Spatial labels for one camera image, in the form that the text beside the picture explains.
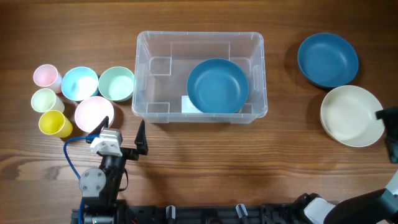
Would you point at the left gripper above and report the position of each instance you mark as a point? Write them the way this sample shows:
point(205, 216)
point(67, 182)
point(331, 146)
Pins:
point(141, 142)

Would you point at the clear plastic storage container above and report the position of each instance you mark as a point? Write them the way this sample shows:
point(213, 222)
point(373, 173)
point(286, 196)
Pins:
point(164, 60)

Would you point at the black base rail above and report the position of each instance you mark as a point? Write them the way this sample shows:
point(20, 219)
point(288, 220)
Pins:
point(264, 214)

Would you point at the mint green bowl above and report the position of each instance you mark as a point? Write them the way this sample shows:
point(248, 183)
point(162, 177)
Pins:
point(116, 84)

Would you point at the pale green cup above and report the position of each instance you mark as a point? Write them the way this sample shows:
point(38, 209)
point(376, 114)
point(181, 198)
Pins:
point(45, 100)

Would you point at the pink cup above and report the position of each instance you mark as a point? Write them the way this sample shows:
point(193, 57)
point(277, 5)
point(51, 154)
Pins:
point(47, 76)

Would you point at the yellow cup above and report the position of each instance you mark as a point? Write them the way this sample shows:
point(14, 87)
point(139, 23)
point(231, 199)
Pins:
point(54, 123)

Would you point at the light blue bowl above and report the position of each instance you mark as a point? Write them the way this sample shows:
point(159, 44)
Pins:
point(80, 83)

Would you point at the cream plate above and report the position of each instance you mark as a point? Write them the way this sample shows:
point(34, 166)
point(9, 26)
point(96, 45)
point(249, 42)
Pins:
point(348, 115)

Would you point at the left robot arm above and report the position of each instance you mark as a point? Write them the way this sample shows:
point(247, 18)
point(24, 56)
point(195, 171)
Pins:
point(100, 186)

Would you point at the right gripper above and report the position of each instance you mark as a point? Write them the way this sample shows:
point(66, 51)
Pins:
point(390, 117)

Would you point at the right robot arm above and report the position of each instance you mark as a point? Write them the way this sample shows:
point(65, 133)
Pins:
point(372, 207)

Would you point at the white label in container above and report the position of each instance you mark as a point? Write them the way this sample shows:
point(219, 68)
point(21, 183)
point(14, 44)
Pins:
point(187, 106)

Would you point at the pink bowl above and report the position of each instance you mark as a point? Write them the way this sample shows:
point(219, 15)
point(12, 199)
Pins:
point(90, 113)

